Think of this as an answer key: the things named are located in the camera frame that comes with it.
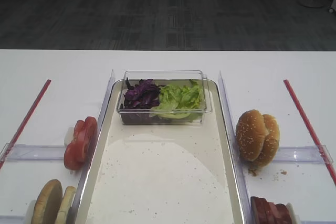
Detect green lettuce leaves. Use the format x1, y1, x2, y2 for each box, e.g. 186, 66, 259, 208
152, 79, 203, 121

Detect left upper clear pusher track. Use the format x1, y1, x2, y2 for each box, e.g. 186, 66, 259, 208
1, 143, 66, 162

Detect rear tomato slice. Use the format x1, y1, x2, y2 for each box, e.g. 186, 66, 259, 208
73, 116, 97, 143

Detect tomato slice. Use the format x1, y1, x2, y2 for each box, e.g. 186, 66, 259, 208
73, 116, 97, 143
64, 127, 90, 170

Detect clear pusher track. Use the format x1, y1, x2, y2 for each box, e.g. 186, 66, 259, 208
272, 145, 333, 164
1, 143, 66, 162

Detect brown bun bottom outer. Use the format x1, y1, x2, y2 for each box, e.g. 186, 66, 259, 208
31, 179, 63, 224

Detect sesame bun top right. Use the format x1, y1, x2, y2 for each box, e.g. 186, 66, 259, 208
255, 114, 280, 167

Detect sliced meat patties stack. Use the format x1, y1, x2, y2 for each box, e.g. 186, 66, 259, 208
250, 196, 295, 224

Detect clear long divider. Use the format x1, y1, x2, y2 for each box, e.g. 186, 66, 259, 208
218, 71, 255, 223
66, 69, 115, 223

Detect left red rail strip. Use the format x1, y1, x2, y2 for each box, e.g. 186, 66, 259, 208
0, 79, 51, 168

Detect purple cabbage leaves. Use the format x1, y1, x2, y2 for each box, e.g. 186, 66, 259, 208
120, 78, 160, 110

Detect metal serving tray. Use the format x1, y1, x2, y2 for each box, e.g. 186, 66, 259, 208
76, 81, 246, 223

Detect right upper clear pusher track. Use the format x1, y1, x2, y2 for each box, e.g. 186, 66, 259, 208
272, 145, 333, 164

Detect pale bun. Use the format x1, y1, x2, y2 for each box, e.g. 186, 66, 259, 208
55, 186, 77, 224

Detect right red rail strip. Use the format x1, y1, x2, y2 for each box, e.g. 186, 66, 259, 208
283, 79, 335, 184

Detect front tomato slice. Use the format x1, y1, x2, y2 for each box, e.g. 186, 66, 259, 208
64, 127, 90, 170

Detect sesame bun top left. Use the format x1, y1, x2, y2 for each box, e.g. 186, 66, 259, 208
236, 110, 267, 162

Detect sesame bun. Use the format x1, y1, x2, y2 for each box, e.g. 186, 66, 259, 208
255, 114, 280, 167
236, 110, 267, 162

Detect clear plastic salad container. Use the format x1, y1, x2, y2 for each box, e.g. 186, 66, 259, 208
116, 70, 212, 125

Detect left clear long divider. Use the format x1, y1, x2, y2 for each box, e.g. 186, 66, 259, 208
66, 69, 115, 223

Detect right clear long divider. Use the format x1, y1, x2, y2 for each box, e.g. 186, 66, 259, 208
218, 71, 255, 223

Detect red rail strip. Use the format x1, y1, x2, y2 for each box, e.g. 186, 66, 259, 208
283, 79, 335, 184
0, 79, 51, 168

